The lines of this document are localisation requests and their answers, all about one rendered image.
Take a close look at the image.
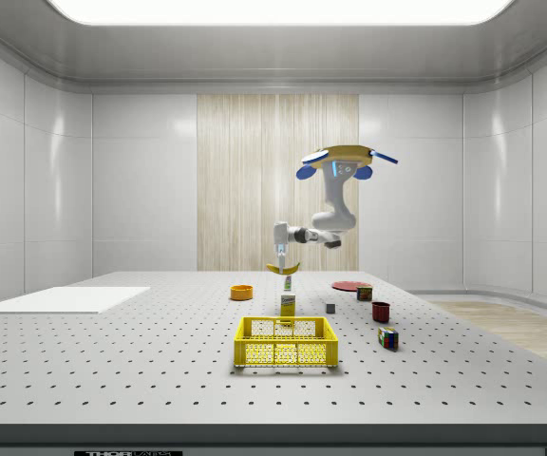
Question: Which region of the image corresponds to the banana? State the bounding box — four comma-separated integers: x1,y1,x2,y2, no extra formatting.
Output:
266,261,301,276

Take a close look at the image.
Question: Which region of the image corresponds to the red plate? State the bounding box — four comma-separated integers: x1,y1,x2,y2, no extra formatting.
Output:
330,280,373,293

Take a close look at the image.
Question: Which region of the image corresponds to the yellow basket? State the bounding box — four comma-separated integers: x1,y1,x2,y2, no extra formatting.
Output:
233,315,340,370

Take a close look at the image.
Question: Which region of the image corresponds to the drone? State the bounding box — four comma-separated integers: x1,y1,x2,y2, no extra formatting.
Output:
295,144,401,182

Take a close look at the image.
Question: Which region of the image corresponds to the puzzle cube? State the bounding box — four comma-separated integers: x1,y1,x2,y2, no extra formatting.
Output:
377,326,400,352

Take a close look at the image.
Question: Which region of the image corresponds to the white board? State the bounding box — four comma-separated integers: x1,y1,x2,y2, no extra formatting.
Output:
0,286,152,314

